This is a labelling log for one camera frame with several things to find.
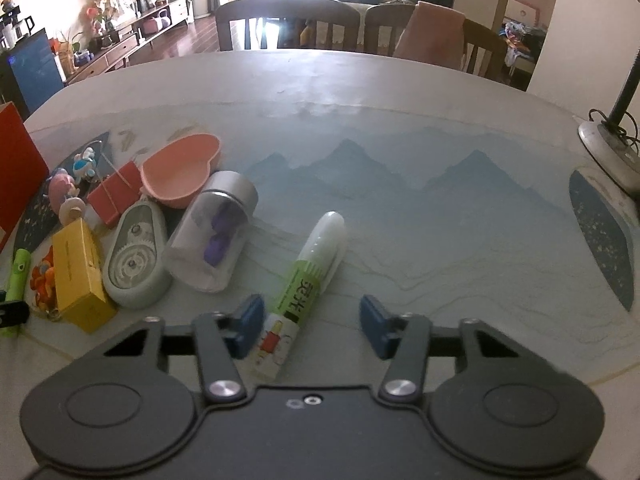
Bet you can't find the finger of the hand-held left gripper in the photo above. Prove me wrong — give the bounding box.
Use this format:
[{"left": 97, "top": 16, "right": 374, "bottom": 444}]
[{"left": 0, "top": 301, "right": 29, "bottom": 330}]

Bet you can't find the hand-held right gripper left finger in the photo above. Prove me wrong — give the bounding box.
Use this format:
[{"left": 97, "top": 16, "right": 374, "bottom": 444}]
[{"left": 102, "top": 294, "right": 266, "bottom": 405}]

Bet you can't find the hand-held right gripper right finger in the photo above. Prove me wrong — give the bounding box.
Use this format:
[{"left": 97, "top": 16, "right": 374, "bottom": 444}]
[{"left": 360, "top": 294, "right": 543, "bottom": 406}]

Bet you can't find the green marker pen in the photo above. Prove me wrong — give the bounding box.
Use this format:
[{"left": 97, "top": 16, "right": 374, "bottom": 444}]
[{"left": 0, "top": 248, "right": 32, "bottom": 338}]

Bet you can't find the white green glue stick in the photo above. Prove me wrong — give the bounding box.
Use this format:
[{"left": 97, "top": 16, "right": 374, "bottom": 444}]
[{"left": 248, "top": 211, "right": 348, "bottom": 380}]

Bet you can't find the red cardboard box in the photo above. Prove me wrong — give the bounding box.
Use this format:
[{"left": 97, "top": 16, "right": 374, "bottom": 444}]
[{"left": 0, "top": 101, "right": 50, "bottom": 253}]

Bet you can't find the pink toy figurine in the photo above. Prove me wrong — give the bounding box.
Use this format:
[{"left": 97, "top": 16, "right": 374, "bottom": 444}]
[{"left": 47, "top": 170, "right": 83, "bottom": 211}]

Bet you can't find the pink heart-shaped dish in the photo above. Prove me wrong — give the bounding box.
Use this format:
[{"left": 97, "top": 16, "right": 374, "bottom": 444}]
[{"left": 140, "top": 132, "right": 222, "bottom": 209}]

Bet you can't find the orange small toys packet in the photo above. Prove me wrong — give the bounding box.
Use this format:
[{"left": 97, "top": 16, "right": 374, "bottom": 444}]
[{"left": 30, "top": 255, "right": 63, "bottom": 318}]

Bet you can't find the small yellow box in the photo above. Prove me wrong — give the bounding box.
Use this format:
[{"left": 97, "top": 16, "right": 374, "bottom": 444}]
[{"left": 52, "top": 218, "right": 118, "bottom": 334}]

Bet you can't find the clear jar with silver lid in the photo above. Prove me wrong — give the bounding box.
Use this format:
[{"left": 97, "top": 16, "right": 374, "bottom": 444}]
[{"left": 165, "top": 171, "right": 258, "bottom": 293}]

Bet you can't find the small white tape roll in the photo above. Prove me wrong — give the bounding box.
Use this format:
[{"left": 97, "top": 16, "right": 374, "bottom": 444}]
[{"left": 59, "top": 197, "right": 86, "bottom": 226}]

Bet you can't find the grey correction tape dispenser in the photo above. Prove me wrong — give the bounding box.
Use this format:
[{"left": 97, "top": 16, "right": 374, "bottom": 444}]
[{"left": 102, "top": 200, "right": 172, "bottom": 309}]

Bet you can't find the red binder clip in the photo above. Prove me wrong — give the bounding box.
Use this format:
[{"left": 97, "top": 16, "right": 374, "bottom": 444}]
[{"left": 87, "top": 161, "right": 141, "bottom": 228}]

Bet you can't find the blue white toy figurine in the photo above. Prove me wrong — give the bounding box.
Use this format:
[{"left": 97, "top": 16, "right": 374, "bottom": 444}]
[{"left": 72, "top": 147, "right": 101, "bottom": 184}]

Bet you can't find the black appliance with blue front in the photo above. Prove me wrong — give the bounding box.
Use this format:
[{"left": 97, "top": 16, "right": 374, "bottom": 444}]
[{"left": 0, "top": 27, "right": 66, "bottom": 116}]

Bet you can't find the white stand with black pole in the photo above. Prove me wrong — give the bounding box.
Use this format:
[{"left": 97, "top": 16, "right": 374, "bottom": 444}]
[{"left": 577, "top": 47, "right": 640, "bottom": 196}]

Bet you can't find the wooden media cabinet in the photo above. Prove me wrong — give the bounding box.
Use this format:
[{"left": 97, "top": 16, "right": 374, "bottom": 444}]
[{"left": 65, "top": 0, "right": 193, "bottom": 86}]

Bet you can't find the pink cloth on chair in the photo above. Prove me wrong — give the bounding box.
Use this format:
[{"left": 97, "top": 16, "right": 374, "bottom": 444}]
[{"left": 392, "top": 1, "right": 468, "bottom": 71}]

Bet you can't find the dark wooden dining chair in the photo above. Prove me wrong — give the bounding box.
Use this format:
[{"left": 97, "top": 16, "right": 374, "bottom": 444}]
[
  {"left": 364, "top": 4, "right": 508, "bottom": 81},
  {"left": 216, "top": 0, "right": 362, "bottom": 53}
]

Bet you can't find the black cable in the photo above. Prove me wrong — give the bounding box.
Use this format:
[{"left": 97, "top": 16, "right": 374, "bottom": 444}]
[{"left": 587, "top": 109, "right": 640, "bottom": 153}]

